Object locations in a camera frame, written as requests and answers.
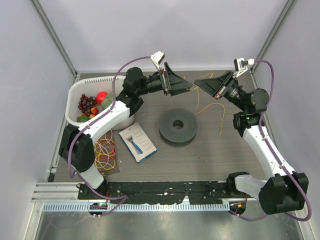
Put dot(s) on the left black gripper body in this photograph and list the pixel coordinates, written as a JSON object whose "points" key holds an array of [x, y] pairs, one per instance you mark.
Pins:
{"points": [[164, 81]]}

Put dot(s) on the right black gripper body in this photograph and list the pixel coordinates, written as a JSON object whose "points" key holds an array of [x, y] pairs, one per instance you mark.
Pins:
{"points": [[229, 83]]}

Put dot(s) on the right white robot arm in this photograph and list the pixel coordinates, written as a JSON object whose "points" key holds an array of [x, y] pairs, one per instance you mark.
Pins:
{"points": [[285, 189]]}

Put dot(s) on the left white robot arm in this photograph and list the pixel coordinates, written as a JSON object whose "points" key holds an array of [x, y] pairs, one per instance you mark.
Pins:
{"points": [[77, 143]]}

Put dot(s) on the green netted melon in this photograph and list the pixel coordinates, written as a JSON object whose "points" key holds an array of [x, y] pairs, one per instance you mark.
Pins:
{"points": [[107, 100]]}

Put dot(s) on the red apple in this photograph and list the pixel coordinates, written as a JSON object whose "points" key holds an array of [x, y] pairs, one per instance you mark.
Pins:
{"points": [[100, 97]]}

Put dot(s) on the razor in white box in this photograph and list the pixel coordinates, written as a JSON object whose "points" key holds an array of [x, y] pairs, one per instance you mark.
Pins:
{"points": [[137, 142]]}

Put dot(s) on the white plastic basket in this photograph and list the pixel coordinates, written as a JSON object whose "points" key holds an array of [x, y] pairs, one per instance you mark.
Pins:
{"points": [[91, 87]]}

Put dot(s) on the small peach fruit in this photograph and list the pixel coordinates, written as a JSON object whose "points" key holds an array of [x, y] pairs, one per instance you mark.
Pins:
{"points": [[90, 112]]}

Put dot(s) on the dark red grape bunch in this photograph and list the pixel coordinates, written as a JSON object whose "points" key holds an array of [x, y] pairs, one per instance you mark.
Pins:
{"points": [[86, 103]]}

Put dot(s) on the green leaf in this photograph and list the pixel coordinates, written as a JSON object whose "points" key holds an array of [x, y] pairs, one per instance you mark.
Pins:
{"points": [[82, 119]]}

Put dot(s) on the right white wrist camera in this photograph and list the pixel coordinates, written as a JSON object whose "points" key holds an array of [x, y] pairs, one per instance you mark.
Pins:
{"points": [[241, 65]]}

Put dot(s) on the grey perforated cable spool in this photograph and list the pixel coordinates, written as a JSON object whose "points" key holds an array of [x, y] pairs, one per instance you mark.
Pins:
{"points": [[178, 127]]}

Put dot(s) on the clear tray of cables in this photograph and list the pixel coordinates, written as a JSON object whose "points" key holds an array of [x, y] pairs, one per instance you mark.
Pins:
{"points": [[105, 154]]}

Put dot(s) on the black mounting base plate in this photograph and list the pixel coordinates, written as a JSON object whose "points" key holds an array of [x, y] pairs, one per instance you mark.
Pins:
{"points": [[169, 192]]}

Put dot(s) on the white slotted cable duct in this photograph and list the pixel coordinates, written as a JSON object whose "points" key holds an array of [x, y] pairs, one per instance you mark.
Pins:
{"points": [[97, 207]]}

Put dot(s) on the aluminium rail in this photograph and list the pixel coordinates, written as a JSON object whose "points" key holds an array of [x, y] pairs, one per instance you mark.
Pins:
{"points": [[55, 192]]}

